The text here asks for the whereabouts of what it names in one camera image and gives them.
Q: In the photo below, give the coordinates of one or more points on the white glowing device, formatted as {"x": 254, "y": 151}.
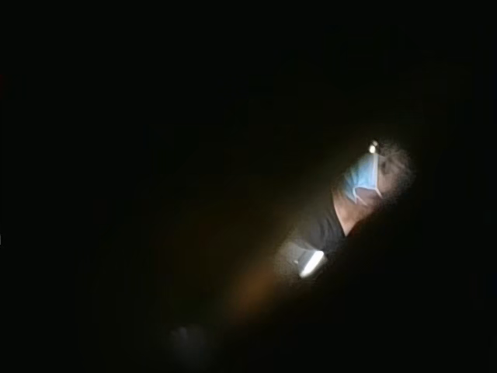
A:
{"x": 311, "y": 263}

